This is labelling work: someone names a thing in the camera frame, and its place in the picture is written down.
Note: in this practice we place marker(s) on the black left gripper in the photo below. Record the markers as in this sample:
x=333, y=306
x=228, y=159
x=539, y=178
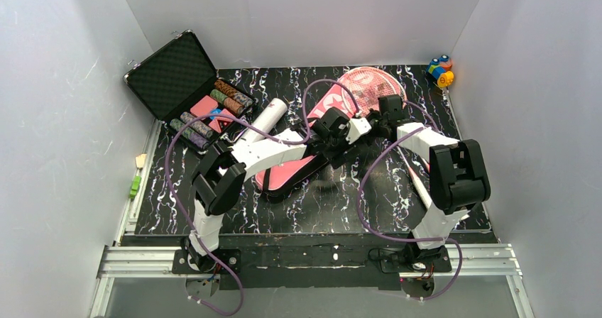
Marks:
x=339, y=153

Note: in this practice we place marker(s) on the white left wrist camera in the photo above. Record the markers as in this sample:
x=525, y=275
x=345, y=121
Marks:
x=358, y=127

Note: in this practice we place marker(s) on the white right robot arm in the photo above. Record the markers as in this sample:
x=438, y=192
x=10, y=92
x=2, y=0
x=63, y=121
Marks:
x=458, y=179

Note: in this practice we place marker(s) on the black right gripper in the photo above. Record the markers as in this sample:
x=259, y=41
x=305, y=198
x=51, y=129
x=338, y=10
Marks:
x=376, y=125

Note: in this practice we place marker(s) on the black front mounting base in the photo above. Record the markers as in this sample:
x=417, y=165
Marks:
x=311, y=260

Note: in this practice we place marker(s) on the pink badminton racket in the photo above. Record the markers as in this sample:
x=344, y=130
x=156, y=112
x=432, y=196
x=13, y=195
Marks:
x=368, y=84
x=414, y=165

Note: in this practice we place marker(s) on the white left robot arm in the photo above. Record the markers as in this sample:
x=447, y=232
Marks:
x=224, y=169

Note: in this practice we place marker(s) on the pink racket cover bag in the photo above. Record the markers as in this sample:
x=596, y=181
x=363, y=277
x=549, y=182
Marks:
x=304, y=131

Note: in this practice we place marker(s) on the beige wooden block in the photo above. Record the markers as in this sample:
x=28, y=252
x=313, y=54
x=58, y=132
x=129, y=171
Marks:
x=140, y=160

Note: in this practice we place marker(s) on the black poker chip case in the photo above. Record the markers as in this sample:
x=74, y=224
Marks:
x=174, y=78

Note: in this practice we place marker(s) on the white shuttlecock tube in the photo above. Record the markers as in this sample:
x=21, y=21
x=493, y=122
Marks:
x=265, y=121

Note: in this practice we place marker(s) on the green clip on rail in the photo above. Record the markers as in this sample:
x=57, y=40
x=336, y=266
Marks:
x=135, y=186

